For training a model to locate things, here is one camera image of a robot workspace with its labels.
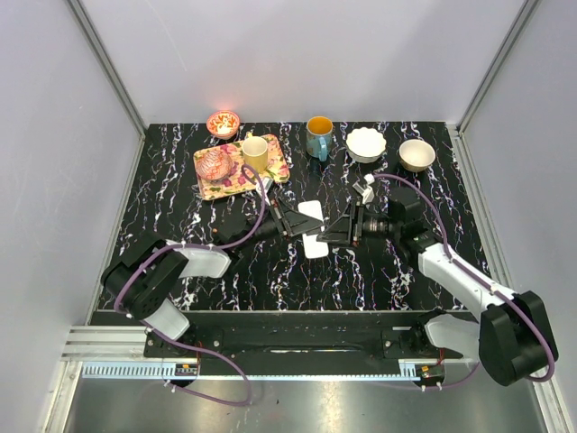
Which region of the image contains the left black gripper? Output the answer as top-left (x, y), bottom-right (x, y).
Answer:
top-left (237, 198), bottom-right (324, 252)

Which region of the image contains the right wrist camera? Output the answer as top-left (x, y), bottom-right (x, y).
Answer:
top-left (353, 174), bottom-right (375, 205)

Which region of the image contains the white remote control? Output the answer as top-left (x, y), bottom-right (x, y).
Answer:
top-left (298, 200), bottom-right (329, 260)

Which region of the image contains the blue butterfly mug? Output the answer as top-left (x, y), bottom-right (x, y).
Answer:
top-left (307, 116), bottom-right (333, 162)

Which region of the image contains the cream yellow cup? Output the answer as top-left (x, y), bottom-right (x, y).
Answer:
top-left (242, 136), bottom-right (268, 173)

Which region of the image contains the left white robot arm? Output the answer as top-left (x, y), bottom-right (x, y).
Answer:
top-left (101, 198), bottom-right (324, 357)

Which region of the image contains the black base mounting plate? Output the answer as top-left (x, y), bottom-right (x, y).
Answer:
top-left (142, 309), bottom-right (465, 376)

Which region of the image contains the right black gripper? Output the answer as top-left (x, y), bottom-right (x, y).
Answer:
top-left (316, 198), bottom-right (400, 250)

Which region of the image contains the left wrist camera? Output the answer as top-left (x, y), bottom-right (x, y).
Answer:
top-left (255, 177), bottom-right (274, 206)

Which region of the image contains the white scalloped bowl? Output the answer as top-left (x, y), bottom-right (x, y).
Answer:
top-left (345, 127), bottom-right (387, 163)

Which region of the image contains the aluminium frame post right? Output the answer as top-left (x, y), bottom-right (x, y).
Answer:
top-left (455, 0), bottom-right (541, 136)

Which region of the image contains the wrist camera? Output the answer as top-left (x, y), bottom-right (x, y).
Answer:
top-left (255, 177), bottom-right (274, 206)
top-left (353, 174), bottom-right (375, 205)

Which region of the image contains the aluminium frame post left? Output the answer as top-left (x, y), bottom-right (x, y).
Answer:
top-left (64, 0), bottom-right (147, 138)

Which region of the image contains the floral rectangular tray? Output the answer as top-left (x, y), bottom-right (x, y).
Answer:
top-left (193, 134), bottom-right (291, 202)

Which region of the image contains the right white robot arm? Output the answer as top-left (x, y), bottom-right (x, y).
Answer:
top-left (319, 187), bottom-right (559, 386)

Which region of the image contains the pink glass bowl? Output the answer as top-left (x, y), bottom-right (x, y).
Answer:
top-left (196, 149), bottom-right (234, 181)

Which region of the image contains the aluminium frame post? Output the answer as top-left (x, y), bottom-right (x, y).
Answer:
top-left (455, 0), bottom-right (541, 136)
top-left (64, 0), bottom-right (147, 138)

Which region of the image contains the cream floral small bowl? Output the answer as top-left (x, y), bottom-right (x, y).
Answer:
top-left (398, 139), bottom-right (436, 173)

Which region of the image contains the red orange patterned bowl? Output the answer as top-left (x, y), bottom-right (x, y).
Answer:
top-left (206, 110), bottom-right (240, 140)

